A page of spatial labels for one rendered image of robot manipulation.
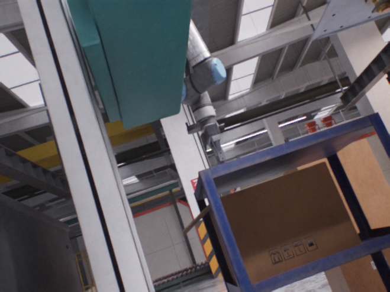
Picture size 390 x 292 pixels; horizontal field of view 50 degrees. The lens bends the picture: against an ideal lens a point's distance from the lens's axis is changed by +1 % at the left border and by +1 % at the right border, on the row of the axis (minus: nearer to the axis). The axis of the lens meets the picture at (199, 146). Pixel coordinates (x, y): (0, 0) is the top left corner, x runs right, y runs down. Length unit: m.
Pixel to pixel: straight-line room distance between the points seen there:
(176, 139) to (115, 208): 10.87
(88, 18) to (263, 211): 0.89
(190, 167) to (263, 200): 9.88
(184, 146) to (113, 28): 10.71
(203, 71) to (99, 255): 1.08
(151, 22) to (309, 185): 0.88
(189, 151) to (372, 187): 9.47
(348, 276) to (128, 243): 1.53
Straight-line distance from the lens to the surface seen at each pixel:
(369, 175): 2.08
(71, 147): 0.60
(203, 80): 1.55
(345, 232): 1.43
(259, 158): 1.31
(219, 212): 1.26
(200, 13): 8.00
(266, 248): 1.35
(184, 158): 11.28
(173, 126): 11.54
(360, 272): 2.02
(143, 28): 0.71
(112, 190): 0.58
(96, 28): 0.69
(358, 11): 1.86
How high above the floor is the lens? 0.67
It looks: 14 degrees up
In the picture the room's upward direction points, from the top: 20 degrees counter-clockwise
